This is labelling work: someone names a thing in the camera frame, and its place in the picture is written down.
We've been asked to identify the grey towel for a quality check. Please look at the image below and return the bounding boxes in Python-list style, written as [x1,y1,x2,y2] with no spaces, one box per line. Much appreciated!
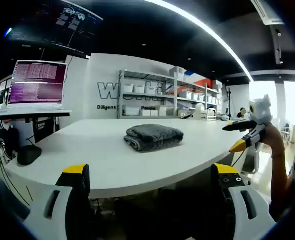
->
[123,123,185,153]

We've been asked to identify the person's right hand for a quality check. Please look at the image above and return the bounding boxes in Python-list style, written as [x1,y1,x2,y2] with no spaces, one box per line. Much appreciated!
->
[261,123,286,158]

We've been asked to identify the black tripod stand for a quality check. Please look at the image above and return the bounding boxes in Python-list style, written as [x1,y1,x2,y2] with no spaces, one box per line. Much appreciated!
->
[226,84,235,120]

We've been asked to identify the white round object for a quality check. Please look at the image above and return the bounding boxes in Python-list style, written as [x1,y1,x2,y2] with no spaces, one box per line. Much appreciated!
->
[192,102,206,121]

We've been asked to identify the ceiling light strip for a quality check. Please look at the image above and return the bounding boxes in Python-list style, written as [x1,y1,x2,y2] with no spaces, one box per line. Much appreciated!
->
[142,0,254,81]

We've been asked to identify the ceiling air conditioner unit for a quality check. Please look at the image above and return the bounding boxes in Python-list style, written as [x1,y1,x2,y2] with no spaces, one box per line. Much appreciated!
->
[249,0,286,26]

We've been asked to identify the row of white storage boxes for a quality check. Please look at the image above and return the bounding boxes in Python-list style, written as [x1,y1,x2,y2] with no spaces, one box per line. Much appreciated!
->
[123,66,223,117]

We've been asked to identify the white standing desk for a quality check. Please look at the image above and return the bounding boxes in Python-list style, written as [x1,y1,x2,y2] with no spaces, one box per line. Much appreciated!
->
[0,109,73,122]

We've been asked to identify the grey metal shelf rack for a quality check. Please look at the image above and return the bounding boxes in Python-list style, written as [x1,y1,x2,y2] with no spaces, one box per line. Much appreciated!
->
[116,69,224,120]

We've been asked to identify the monitor with purple screen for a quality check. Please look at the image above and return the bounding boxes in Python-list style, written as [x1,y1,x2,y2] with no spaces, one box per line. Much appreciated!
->
[7,59,70,111]

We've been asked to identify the white wire rack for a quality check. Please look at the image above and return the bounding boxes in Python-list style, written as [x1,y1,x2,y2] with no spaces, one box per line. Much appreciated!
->
[204,107,218,122]

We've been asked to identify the large dark wall screen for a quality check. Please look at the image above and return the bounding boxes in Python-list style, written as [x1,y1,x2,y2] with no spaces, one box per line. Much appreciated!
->
[6,0,105,60]

